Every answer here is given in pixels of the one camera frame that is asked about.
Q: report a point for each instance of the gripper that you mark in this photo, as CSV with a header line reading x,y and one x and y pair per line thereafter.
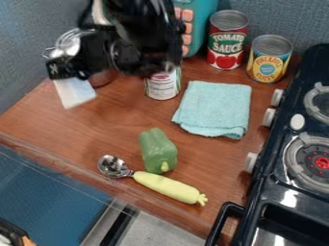
x,y
97,53

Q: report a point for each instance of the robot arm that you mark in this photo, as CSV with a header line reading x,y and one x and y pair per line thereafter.
x,y
148,32

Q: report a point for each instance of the white can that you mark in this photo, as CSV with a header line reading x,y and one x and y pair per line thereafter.
x,y
162,86

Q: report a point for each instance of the green toy pepper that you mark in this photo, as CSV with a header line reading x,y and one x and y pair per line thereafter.
x,y
157,150

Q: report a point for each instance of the teal toy with orange buttons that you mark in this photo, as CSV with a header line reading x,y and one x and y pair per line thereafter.
x,y
198,22

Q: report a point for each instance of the light blue cloth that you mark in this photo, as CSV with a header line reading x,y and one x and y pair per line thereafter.
x,y
216,109

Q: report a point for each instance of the red tomato sauce can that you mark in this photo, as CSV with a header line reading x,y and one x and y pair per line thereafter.
x,y
227,41

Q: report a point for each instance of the yellow pineapple can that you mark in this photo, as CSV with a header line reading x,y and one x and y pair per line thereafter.
x,y
269,61

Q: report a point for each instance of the toy stove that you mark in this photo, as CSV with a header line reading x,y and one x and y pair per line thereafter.
x,y
295,179

